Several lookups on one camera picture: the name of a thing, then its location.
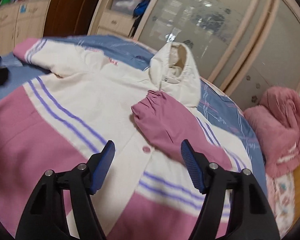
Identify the dark brown wooden door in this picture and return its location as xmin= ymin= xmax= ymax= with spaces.
xmin=43 ymin=0 xmax=99 ymax=37

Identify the pink and white hooded jacket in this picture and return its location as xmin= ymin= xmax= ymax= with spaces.
xmin=0 ymin=38 xmax=252 ymax=239

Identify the open wardrobe shelf unit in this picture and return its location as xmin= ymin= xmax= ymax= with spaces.
xmin=88 ymin=0 xmax=151 ymax=38

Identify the light wood drawer cabinet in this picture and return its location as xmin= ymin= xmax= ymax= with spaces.
xmin=0 ymin=0 xmax=50 ymax=55

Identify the floral mattress pad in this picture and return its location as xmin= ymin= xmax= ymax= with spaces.
xmin=266 ymin=172 xmax=295 ymax=239

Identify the blue patterned bed sheet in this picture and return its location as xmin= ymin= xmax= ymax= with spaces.
xmin=0 ymin=35 xmax=268 ymax=193

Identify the pink fluffy blanket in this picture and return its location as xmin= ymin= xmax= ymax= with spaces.
xmin=243 ymin=86 xmax=300 ymax=178

